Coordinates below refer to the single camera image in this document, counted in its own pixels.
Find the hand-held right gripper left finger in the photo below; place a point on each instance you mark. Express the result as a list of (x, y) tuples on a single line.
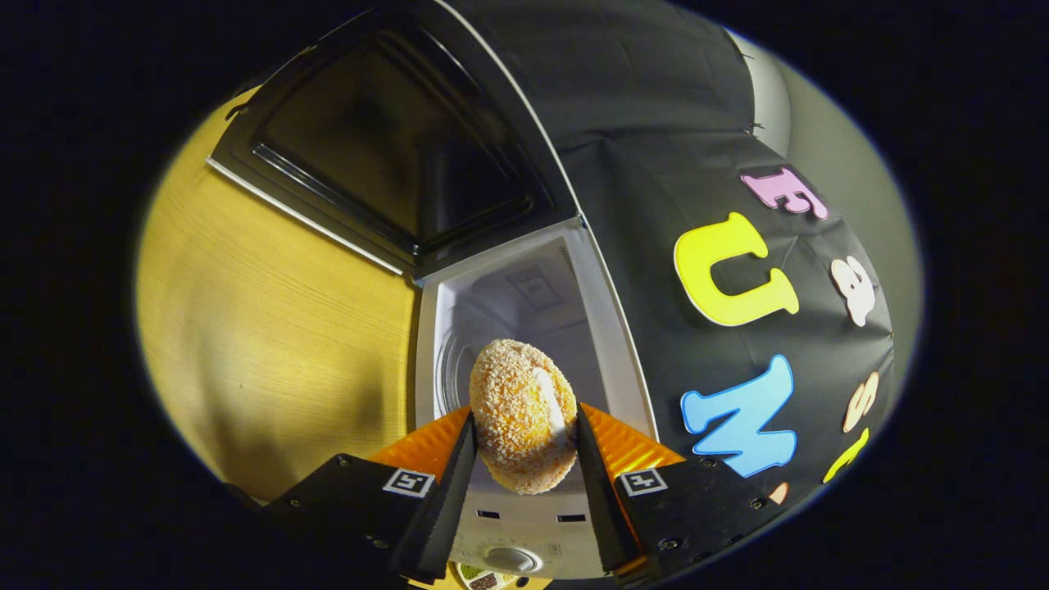
[(447, 500)]

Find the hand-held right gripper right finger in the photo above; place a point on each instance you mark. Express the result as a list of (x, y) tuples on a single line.
[(598, 492)]

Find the breaded round food patty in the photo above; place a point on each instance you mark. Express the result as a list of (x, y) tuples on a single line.
[(516, 418)]

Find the white microwave oven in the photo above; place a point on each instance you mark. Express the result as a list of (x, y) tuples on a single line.
[(533, 307)]

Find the divided snack dish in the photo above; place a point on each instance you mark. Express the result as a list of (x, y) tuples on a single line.
[(483, 580)]

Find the black backdrop cloth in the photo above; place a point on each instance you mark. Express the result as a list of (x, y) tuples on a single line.
[(656, 164)]

